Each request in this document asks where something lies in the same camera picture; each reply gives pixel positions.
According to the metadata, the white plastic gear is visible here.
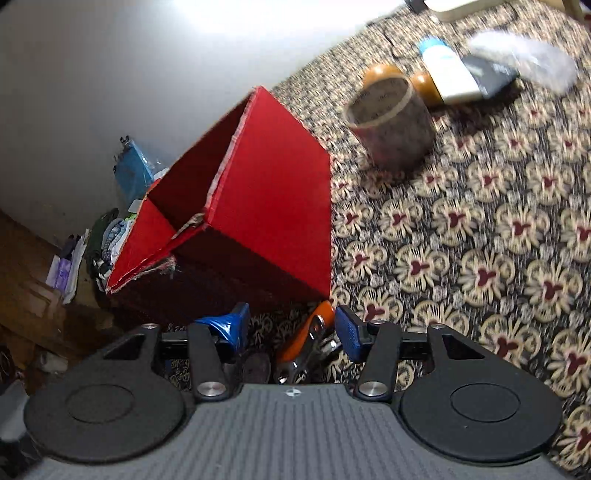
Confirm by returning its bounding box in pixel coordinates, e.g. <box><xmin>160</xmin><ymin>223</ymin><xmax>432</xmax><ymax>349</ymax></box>
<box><xmin>242</xmin><ymin>352</ymin><xmax>271</xmax><ymax>384</ymax></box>

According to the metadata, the red brocade cardboard box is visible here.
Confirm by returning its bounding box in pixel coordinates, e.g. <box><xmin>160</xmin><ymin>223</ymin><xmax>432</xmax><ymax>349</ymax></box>
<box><xmin>107</xmin><ymin>87</ymin><xmax>331</xmax><ymax>322</ymax></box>

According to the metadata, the pile of clothes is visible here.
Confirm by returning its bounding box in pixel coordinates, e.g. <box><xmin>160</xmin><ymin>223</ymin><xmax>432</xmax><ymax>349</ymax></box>
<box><xmin>45</xmin><ymin>208</ymin><xmax>136</xmax><ymax>310</ymax></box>

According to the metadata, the floral patterned tablecloth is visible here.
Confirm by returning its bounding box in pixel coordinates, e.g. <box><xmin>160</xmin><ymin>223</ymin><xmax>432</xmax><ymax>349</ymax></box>
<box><xmin>273</xmin><ymin>1</ymin><xmax>590</xmax><ymax>479</ymax></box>

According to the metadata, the blue plastic bag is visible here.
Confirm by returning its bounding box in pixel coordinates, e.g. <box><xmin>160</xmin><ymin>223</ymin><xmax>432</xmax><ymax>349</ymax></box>
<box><xmin>113</xmin><ymin>135</ymin><xmax>169</xmax><ymax>205</ymax></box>

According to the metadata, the orange wooden ball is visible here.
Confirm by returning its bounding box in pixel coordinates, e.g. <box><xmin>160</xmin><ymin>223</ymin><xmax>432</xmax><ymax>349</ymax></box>
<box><xmin>363</xmin><ymin>63</ymin><xmax>404</xmax><ymax>87</ymax></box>

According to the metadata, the white blue tube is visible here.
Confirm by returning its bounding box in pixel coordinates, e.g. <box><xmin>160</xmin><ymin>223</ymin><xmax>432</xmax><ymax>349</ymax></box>
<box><xmin>418</xmin><ymin>37</ymin><xmax>483</xmax><ymax>105</ymax></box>

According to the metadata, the black card wallet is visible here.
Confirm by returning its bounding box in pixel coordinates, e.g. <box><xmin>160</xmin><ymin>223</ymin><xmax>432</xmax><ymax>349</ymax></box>
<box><xmin>462</xmin><ymin>55</ymin><xmax>518</xmax><ymax>99</ymax></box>

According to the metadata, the clear plastic bag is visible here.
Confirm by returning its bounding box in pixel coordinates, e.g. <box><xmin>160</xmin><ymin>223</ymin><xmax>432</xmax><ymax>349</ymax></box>
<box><xmin>467</xmin><ymin>30</ymin><xmax>578</xmax><ymax>95</ymax></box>

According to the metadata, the white book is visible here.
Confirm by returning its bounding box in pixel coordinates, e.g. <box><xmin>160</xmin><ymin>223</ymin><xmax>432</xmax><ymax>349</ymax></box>
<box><xmin>424</xmin><ymin>0</ymin><xmax>506</xmax><ymax>23</ymax></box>

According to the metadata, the orange handled metal tool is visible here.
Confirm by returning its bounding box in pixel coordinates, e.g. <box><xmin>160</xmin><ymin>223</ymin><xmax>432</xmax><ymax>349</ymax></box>
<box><xmin>273</xmin><ymin>301</ymin><xmax>335</xmax><ymax>384</ymax></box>

